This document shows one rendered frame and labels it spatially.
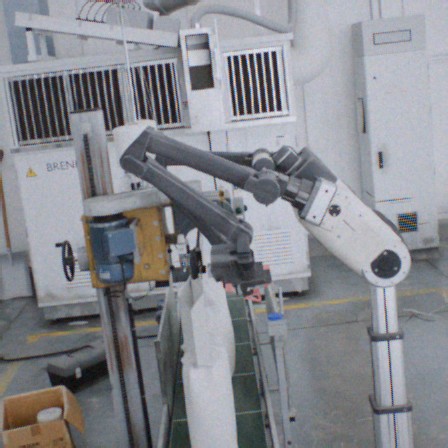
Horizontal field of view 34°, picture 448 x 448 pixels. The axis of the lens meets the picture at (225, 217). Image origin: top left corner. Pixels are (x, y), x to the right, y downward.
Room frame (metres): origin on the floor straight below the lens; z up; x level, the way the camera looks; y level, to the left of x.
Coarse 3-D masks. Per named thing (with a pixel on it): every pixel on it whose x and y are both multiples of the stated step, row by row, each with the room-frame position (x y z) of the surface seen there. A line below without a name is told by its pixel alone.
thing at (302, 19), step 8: (288, 0) 6.08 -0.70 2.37; (296, 0) 6.00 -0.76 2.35; (304, 0) 5.97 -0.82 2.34; (312, 0) 5.97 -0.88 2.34; (320, 0) 6.00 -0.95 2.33; (288, 8) 6.10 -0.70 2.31; (304, 8) 5.97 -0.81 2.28; (312, 8) 5.97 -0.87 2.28; (320, 8) 6.00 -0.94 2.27; (288, 16) 6.14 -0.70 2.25; (304, 16) 5.98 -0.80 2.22; (312, 16) 5.97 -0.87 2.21; (320, 16) 5.99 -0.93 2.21; (296, 24) 6.01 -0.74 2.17; (304, 24) 5.98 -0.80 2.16
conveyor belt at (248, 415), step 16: (240, 304) 4.50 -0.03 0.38; (240, 320) 4.19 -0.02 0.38; (240, 336) 3.92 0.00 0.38; (240, 352) 3.68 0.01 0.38; (240, 368) 3.46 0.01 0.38; (240, 384) 3.27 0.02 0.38; (256, 384) 3.25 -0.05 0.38; (176, 400) 3.17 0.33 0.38; (240, 400) 3.09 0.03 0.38; (256, 400) 3.08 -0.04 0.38; (176, 416) 3.01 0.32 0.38; (240, 416) 2.94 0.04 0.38; (256, 416) 2.92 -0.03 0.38; (176, 432) 2.86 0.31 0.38; (240, 432) 2.79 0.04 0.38; (256, 432) 2.78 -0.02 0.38
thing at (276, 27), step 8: (200, 8) 5.38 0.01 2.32; (208, 8) 5.38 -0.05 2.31; (216, 8) 5.41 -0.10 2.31; (224, 8) 5.44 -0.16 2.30; (232, 8) 5.47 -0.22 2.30; (296, 8) 5.90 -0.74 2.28; (192, 16) 5.37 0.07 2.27; (200, 16) 5.37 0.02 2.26; (232, 16) 5.51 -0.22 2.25; (240, 16) 5.50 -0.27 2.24; (248, 16) 5.52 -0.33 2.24; (256, 16) 5.56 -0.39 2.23; (296, 16) 5.89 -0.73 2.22; (192, 24) 5.35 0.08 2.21; (200, 24) 5.36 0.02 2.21; (264, 24) 5.60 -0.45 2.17; (272, 24) 5.64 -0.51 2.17; (280, 24) 5.71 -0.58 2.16; (288, 24) 5.83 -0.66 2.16; (280, 32) 5.74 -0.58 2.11; (288, 32) 5.80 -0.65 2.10
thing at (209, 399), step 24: (192, 288) 2.87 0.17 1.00; (192, 312) 2.45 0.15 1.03; (192, 336) 2.45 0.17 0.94; (216, 336) 2.76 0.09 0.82; (192, 360) 2.48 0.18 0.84; (216, 360) 2.52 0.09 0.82; (192, 384) 2.46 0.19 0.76; (216, 384) 2.46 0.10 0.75; (192, 408) 2.47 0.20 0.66; (216, 408) 2.46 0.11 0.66; (192, 432) 2.48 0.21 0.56; (216, 432) 2.45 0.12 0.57
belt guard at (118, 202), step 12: (192, 180) 3.04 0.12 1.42; (120, 192) 2.92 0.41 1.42; (132, 192) 2.88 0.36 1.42; (144, 192) 2.85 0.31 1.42; (156, 192) 2.86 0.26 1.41; (84, 204) 2.76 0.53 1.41; (96, 204) 2.73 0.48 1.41; (108, 204) 2.73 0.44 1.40; (120, 204) 2.75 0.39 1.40; (132, 204) 2.79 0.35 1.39; (144, 204) 2.82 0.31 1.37
